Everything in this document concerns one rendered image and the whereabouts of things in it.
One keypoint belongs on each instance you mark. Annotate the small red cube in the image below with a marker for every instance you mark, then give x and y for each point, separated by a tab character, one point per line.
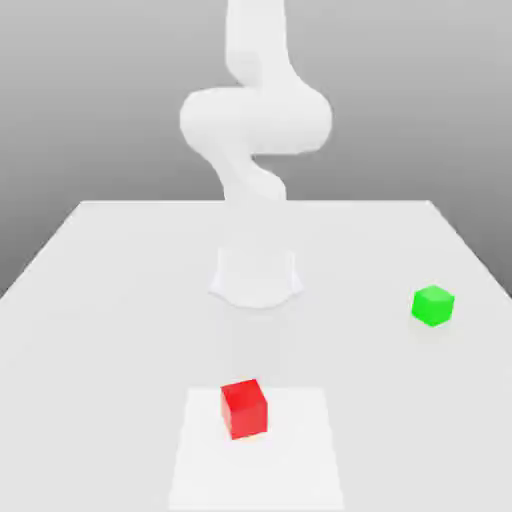
244	410

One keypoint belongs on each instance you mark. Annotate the small green cube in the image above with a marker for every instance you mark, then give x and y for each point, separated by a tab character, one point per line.
432	306

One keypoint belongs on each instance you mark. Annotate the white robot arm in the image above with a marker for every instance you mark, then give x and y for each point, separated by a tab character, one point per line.
256	120

